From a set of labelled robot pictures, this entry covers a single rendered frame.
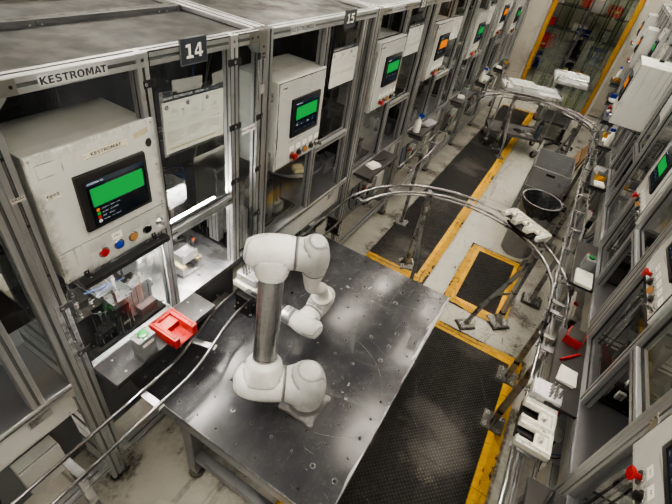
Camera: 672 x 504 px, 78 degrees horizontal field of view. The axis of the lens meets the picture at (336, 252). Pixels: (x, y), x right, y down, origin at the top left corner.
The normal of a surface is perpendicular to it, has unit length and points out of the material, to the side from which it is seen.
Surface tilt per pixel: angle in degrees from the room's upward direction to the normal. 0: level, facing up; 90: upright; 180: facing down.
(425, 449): 0
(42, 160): 90
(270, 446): 0
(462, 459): 0
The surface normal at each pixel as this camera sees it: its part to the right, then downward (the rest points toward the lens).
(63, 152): 0.85, 0.43
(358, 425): 0.15, -0.76
